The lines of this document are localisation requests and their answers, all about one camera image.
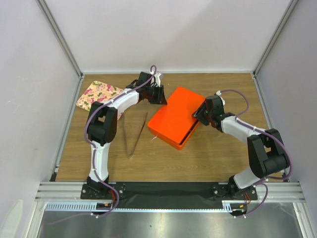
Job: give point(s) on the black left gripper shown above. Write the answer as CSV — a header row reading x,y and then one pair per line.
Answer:
x,y
160,98

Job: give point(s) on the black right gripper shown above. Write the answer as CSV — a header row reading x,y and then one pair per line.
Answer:
x,y
198,113

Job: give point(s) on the orange box lid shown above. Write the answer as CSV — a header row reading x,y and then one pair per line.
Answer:
x,y
179,109

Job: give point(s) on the orange chocolate box base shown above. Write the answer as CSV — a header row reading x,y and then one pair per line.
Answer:
x,y
175,135

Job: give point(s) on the steel serving tongs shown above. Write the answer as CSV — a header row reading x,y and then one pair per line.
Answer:
x,y
136,136

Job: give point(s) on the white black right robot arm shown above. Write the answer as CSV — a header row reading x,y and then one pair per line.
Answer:
x,y
266,151

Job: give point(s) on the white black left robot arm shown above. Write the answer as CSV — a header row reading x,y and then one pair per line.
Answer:
x,y
101,125

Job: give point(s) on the floral pattern tray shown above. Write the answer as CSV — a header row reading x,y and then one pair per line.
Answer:
x,y
97,92

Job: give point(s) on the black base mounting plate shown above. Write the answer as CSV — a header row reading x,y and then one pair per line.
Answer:
x,y
180,192

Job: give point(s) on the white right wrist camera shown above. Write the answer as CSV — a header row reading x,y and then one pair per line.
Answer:
x,y
219,93

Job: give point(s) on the grey slotted cable duct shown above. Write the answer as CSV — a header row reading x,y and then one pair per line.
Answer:
x,y
95,207

